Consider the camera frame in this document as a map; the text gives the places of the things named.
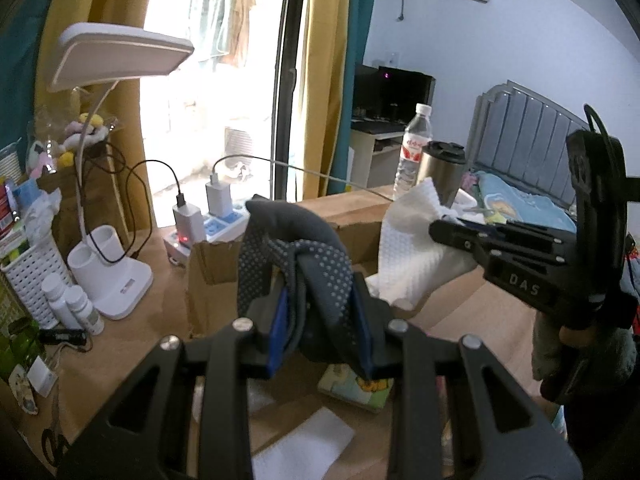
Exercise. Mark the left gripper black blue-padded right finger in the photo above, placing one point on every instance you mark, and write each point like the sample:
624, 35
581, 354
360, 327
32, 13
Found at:
497, 430

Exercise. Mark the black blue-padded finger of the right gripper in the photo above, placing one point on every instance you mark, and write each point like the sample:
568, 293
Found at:
513, 236
511, 250

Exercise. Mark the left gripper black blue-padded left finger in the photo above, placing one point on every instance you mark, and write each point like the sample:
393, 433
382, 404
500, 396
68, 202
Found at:
142, 430

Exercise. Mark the white cloth towel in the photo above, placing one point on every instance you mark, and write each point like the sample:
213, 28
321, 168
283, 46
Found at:
307, 452
411, 266

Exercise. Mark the cartoon tissue pack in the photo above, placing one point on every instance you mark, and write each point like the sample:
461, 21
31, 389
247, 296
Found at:
342, 383

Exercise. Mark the grey dotted glove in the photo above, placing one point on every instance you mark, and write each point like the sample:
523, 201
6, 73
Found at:
322, 315

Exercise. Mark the brown cardboard box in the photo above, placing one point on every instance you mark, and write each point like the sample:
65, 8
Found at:
468, 304

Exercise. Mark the grey bed headboard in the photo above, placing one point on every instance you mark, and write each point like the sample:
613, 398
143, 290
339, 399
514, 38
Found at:
520, 136

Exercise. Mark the small white cube box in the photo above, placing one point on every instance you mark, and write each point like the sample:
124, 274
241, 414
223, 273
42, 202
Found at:
41, 377

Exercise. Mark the steel travel tumbler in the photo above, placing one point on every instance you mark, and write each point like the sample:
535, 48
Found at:
444, 163

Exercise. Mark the plastic water bottle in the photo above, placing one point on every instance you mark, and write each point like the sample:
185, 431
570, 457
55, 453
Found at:
417, 135

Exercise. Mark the white plastic basket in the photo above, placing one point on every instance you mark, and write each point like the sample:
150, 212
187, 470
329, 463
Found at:
26, 273

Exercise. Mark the black monitor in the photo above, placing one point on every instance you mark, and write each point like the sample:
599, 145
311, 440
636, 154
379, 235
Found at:
389, 94

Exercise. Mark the white power strip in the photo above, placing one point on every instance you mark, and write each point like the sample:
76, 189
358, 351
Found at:
217, 230

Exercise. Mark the bag of plush toys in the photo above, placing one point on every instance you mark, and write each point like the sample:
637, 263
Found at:
54, 138

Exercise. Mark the teal curtain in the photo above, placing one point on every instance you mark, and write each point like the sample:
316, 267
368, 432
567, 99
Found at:
358, 26

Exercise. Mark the yellow curtain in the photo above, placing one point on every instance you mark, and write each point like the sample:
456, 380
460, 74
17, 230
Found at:
324, 64

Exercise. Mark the white desk lamp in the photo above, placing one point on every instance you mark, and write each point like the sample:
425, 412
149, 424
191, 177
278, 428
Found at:
102, 55

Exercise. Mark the white charger with black cable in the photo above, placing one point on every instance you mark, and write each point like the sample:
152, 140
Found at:
189, 221

